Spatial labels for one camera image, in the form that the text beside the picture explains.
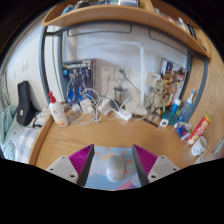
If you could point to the white charger block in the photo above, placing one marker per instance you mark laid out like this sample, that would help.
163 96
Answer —
87 106

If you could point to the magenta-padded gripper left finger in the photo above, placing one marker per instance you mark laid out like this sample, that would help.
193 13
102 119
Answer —
63 168

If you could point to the red snack tube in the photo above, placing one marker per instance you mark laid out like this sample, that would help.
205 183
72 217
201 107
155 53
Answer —
199 129

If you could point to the clear blue spray bottle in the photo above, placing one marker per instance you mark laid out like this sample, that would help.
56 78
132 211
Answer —
186 108

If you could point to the white black-edged case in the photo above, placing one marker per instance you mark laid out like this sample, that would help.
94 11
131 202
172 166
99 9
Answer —
41 118

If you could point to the white wall socket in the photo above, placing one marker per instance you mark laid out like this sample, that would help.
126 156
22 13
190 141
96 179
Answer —
106 72

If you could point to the robot model kit box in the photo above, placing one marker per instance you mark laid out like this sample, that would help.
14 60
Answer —
78 76

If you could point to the white wall light switches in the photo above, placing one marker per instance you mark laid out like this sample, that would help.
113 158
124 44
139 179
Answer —
24 65

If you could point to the blue snack packet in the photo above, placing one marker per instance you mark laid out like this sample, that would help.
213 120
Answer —
183 130

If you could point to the metal cup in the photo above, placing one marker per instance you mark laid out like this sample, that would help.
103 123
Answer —
120 95

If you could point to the white power strip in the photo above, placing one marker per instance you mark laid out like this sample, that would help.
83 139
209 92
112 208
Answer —
123 115

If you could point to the blue plaid pillow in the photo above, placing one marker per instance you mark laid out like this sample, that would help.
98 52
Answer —
23 141

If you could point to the teal blanket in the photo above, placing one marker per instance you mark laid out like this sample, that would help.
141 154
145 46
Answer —
6 123

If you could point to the grey computer mouse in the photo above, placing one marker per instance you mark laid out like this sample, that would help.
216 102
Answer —
115 168

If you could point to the white mug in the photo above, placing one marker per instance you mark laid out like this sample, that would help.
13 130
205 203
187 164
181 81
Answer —
199 146

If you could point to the white desk lamp pole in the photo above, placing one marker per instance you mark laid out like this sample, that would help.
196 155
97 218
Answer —
142 73

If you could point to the wooden shelf with grey frame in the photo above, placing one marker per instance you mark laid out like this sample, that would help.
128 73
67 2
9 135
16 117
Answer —
116 15

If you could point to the beige robot model figure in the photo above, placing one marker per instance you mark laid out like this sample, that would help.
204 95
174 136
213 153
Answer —
163 90

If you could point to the black backpack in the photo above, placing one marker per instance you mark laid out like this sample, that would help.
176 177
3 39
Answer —
25 103

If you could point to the teal bottle white cap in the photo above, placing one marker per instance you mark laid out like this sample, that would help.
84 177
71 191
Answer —
174 111

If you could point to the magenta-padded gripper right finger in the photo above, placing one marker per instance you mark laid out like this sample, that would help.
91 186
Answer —
161 168

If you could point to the white pump bottle red cap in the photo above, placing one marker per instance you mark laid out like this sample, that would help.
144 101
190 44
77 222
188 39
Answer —
59 113

